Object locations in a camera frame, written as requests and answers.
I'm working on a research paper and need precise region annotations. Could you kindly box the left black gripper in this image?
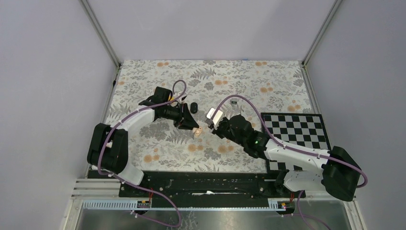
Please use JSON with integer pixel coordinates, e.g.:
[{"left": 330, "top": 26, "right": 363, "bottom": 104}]
[{"left": 162, "top": 102, "right": 199, "bottom": 130}]

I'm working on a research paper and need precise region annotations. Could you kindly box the pink round small object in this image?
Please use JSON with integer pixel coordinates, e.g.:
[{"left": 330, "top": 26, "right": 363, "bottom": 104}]
[{"left": 192, "top": 127, "right": 203, "bottom": 137}]

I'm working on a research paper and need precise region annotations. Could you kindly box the black earbud charging case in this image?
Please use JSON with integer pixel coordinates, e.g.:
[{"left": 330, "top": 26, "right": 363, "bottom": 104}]
[{"left": 190, "top": 102, "right": 198, "bottom": 114}]

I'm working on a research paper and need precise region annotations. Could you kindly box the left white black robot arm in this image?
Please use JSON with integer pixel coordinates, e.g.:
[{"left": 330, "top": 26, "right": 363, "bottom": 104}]
[{"left": 87, "top": 87, "right": 202, "bottom": 197}]

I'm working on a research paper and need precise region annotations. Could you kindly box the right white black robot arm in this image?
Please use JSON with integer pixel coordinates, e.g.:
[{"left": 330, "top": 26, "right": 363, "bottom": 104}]
[{"left": 206, "top": 113, "right": 361, "bottom": 201}]

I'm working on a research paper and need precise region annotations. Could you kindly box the floral patterned table mat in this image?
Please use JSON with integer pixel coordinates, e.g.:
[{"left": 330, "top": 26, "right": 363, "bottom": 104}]
[{"left": 106, "top": 60, "right": 313, "bottom": 173}]

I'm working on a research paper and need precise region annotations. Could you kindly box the black white checkerboard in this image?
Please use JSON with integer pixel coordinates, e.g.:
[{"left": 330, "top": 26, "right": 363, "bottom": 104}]
[{"left": 260, "top": 113, "right": 332, "bottom": 172}]

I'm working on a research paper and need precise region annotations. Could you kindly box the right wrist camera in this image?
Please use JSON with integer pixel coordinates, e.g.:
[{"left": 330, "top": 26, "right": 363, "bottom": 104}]
[{"left": 206, "top": 107, "right": 224, "bottom": 127}]

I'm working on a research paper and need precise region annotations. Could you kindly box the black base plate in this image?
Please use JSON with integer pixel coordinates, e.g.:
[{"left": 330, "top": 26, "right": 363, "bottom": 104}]
[{"left": 119, "top": 171, "right": 307, "bottom": 208}]

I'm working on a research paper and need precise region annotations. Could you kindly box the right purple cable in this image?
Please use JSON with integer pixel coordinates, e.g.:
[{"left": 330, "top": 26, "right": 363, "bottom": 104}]
[{"left": 212, "top": 94, "right": 369, "bottom": 230}]

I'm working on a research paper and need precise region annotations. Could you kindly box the left aluminium frame post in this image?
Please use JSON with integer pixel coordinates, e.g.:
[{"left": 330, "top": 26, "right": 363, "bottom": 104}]
[{"left": 79, "top": 0, "right": 122, "bottom": 69}]

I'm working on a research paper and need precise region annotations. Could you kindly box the aluminium frame post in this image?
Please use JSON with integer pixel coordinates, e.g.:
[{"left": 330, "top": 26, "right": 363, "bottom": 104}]
[
  {"left": 79, "top": 0, "right": 122, "bottom": 69},
  {"left": 302, "top": 0, "right": 343, "bottom": 67}
]

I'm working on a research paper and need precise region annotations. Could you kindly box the right aluminium frame post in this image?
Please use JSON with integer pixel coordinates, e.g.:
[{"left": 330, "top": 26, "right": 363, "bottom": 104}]
[{"left": 302, "top": 0, "right": 343, "bottom": 67}]

